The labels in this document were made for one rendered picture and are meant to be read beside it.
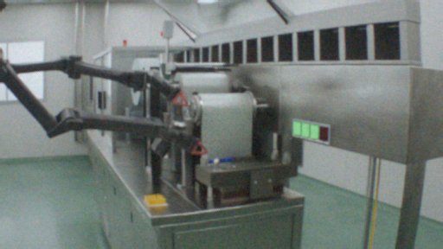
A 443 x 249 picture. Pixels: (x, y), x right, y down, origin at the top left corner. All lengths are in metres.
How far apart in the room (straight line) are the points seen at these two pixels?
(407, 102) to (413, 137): 0.11
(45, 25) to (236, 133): 5.79
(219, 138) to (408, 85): 0.90
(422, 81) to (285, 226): 0.86
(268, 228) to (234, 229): 0.16
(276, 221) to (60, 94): 5.87
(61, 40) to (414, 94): 6.50
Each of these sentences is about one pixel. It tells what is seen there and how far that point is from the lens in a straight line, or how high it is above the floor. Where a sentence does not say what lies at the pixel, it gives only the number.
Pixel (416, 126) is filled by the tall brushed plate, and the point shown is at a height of 1.26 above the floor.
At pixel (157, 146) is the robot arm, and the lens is 1.66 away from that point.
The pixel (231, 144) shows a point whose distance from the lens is 1.78.
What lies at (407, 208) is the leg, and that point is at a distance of 1.46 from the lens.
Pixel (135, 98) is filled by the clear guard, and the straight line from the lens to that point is 2.69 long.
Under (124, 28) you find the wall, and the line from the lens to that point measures 7.32.
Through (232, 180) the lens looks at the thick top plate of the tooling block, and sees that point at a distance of 1.59.
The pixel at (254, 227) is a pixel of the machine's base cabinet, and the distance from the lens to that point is 1.64.
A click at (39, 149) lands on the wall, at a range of 7.26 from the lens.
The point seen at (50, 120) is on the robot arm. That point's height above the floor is 1.24.
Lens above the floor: 1.39
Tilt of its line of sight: 7 degrees down
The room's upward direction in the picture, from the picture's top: straight up
